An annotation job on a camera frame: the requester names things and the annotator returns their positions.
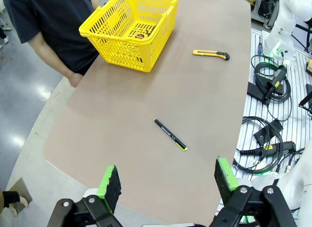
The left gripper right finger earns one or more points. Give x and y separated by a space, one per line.
228 180

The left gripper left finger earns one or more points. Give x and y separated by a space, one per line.
108 188

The yellow tape measure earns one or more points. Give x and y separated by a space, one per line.
140 36

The person's right forearm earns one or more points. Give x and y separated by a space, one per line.
51 56

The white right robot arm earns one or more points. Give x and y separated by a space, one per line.
285 14

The bystander's black-sleeved forearm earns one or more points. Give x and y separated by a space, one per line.
9 199

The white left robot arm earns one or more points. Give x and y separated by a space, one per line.
297 183

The yellow plastic shopping basket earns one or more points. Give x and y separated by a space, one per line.
148 53

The person in navy t-shirt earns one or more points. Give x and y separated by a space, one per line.
53 22

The bystander's hand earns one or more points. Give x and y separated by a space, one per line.
20 205

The person's right hand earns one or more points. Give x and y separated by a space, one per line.
73 79

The black pen with yellow tip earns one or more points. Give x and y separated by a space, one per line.
168 133

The black flat box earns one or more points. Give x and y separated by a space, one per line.
262 79
256 91

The yellow black utility knife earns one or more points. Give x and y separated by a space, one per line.
207 52

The blue red screwdriver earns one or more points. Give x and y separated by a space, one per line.
260 47

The yellow device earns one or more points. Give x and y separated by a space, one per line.
309 66

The black bracket plate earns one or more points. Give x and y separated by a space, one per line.
263 136

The white slotted base plate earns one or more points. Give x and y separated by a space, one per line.
296 129

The black frame piece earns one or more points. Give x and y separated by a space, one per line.
309 89

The dark equipment frame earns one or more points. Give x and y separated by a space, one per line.
264 7

